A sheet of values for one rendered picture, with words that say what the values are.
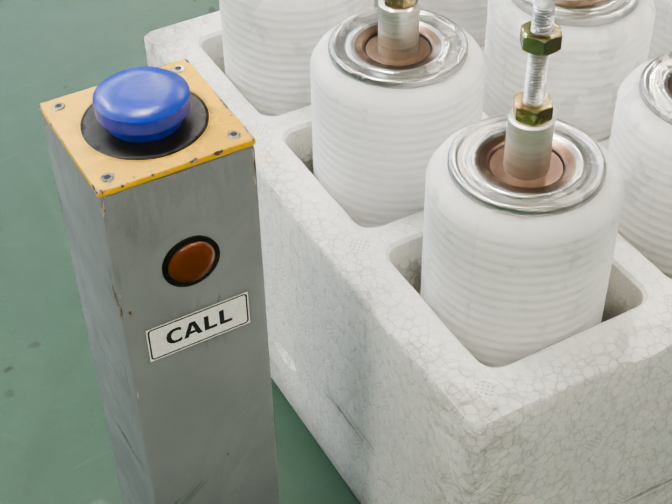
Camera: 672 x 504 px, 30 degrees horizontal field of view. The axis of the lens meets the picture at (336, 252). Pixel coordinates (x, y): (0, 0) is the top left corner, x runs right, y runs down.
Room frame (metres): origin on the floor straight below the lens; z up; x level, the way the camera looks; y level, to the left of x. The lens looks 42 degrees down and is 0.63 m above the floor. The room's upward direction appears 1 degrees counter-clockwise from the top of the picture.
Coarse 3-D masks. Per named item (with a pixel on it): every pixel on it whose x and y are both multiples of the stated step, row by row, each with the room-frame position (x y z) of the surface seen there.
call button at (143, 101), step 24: (120, 72) 0.44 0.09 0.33; (144, 72) 0.44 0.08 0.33; (168, 72) 0.44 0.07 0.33; (96, 96) 0.42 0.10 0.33; (120, 96) 0.42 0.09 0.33; (144, 96) 0.42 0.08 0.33; (168, 96) 0.42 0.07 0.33; (120, 120) 0.41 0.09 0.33; (144, 120) 0.41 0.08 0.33; (168, 120) 0.41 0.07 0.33
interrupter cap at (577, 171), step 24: (480, 120) 0.50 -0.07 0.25; (504, 120) 0.51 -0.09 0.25; (456, 144) 0.49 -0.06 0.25; (480, 144) 0.49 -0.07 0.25; (504, 144) 0.49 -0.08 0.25; (552, 144) 0.49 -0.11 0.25; (576, 144) 0.49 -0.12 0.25; (456, 168) 0.47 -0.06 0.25; (480, 168) 0.47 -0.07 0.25; (552, 168) 0.47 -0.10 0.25; (576, 168) 0.47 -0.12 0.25; (600, 168) 0.46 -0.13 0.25; (480, 192) 0.45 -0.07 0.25; (504, 192) 0.45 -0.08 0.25; (528, 192) 0.45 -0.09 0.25; (552, 192) 0.45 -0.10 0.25; (576, 192) 0.45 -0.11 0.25; (528, 216) 0.43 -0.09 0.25
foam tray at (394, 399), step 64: (192, 64) 0.67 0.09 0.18; (256, 128) 0.60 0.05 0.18; (320, 192) 0.54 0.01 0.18; (320, 256) 0.50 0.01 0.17; (384, 256) 0.49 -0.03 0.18; (640, 256) 0.48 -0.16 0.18; (320, 320) 0.50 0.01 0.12; (384, 320) 0.44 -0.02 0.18; (640, 320) 0.44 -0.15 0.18; (320, 384) 0.50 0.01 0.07; (384, 384) 0.44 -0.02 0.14; (448, 384) 0.40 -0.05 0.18; (512, 384) 0.40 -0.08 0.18; (576, 384) 0.40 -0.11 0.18; (640, 384) 0.42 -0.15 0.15; (384, 448) 0.44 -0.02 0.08; (448, 448) 0.38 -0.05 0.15; (512, 448) 0.38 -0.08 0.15; (576, 448) 0.40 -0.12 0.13; (640, 448) 0.42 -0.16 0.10
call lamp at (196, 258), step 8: (184, 248) 0.39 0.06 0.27; (192, 248) 0.40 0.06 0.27; (200, 248) 0.40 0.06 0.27; (208, 248) 0.40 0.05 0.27; (176, 256) 0.39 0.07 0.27; (184, 256) 0.39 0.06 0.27; (192, 256) 0.39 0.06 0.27; (200, 256) 0.40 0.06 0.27; (208, 256) 0.40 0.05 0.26; (176, 264) 0.39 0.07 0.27; (184, 264) 0.39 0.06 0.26; (192, 264) 0.39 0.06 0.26; (200, 264) 0.40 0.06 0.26; (208, 264) 0.40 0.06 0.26; (168, 272) 0.39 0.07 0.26; (176, 272) 0.39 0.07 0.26; (184, 272) 0.39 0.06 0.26; (192, 272) 0.39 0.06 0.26; (200, 272) 0.40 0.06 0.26; (176, 280) 0.39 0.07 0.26; (184, 280) 0.39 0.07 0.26; (192, 280) 0.39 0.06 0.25
